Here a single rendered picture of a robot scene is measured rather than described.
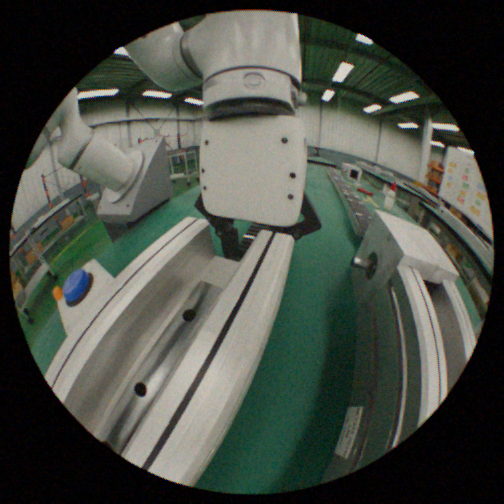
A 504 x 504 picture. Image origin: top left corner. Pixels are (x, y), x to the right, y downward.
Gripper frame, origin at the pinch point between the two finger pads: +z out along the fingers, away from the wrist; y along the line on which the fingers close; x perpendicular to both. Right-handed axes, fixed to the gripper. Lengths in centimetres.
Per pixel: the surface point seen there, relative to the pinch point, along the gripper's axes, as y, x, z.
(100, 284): 10.0, 14.2, -3.9
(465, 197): -265, -182, -41
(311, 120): 18, -1102, -215
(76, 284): 11.3, 16.4, -5.2
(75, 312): 10.2, 18.4, -3.9
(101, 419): 2.1, 23.1, -2.5
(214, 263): 1.6, 5.7, -2.5
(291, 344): -7.4, 9.1, 2.0
